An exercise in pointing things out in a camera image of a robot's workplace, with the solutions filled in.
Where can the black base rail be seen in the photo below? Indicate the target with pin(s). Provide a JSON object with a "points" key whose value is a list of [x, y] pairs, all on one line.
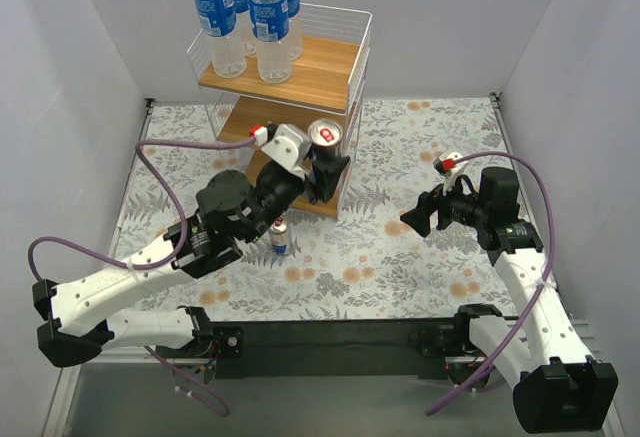
{"points": [[332, 348]]}

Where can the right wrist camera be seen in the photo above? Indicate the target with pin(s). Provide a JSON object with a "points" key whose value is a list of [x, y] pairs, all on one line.
{"points": [[449, 167]]}

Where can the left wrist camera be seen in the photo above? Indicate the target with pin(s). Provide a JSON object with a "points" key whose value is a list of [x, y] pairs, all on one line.
{"points": [[284, 144]]}

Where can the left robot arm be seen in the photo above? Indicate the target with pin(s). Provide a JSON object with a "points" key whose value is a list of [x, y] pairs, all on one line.
{"points": [[85, 317]]}

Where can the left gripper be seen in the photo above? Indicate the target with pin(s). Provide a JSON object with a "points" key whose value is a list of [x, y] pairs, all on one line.
{"points": [[314, 177]]}

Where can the Red Bull can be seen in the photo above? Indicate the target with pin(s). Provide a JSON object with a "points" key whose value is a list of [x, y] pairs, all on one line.
{"points": [[280, 236], [325, 135]]}

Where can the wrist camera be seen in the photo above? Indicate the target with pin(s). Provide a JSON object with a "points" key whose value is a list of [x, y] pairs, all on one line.
{"points": [[284, 144], [449, 167]]}

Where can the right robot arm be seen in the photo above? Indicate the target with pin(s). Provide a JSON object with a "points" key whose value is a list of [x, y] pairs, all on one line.
{"points": [[557, 383]]}

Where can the white wire wooden shelf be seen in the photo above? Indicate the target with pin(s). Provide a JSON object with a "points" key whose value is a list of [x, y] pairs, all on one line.
{"points": [[327, 82]]}

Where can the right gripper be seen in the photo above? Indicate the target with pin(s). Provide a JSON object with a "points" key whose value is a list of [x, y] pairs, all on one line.
{"points": [[441, 210]]}

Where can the small Pocari Sweat bottle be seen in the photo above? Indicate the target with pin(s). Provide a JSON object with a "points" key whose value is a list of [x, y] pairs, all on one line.
{"points": [[270, 27]]}

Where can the floral tablecloth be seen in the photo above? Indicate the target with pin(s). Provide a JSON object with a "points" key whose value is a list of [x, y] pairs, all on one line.
{"points": [[367, 263]]}

